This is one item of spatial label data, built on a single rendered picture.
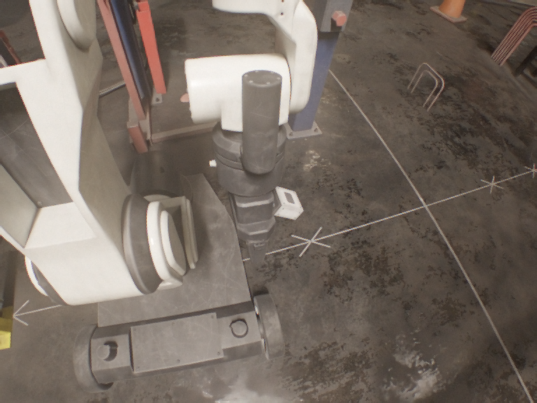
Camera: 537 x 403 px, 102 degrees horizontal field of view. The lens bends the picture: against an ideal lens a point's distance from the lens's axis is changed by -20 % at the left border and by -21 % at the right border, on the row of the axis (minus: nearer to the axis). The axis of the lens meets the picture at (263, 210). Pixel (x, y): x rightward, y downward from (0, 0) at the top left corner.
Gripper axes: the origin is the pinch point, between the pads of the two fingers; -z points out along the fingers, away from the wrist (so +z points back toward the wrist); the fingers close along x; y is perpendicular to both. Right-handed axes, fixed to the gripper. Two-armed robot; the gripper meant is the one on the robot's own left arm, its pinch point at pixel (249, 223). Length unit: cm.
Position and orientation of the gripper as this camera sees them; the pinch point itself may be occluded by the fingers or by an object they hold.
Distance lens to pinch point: 44.5
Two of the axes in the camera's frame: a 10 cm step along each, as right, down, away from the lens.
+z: 0.3, -6.5, -7.6
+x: 2.4, 7.4, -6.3
